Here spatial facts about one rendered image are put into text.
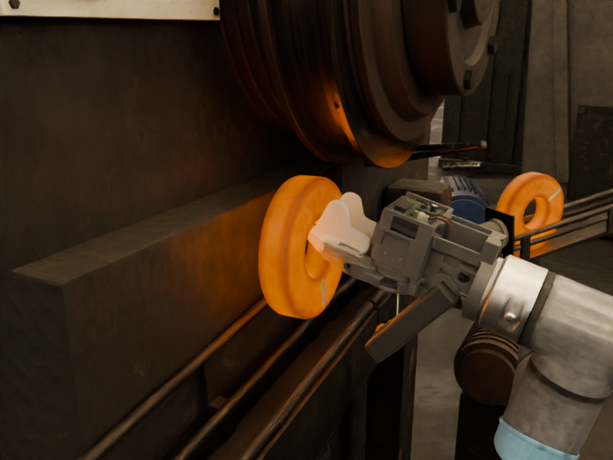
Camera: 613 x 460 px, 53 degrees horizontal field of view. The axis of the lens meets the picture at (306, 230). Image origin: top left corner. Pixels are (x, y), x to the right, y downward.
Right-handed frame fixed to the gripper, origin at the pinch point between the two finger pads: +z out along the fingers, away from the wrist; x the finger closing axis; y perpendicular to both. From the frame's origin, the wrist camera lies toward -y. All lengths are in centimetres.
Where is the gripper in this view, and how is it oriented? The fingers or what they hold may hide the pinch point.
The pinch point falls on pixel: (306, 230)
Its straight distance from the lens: 68.0
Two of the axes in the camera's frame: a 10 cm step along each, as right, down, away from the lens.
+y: 2.2, -8.9, -4.1
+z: -8.6, -3.7, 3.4
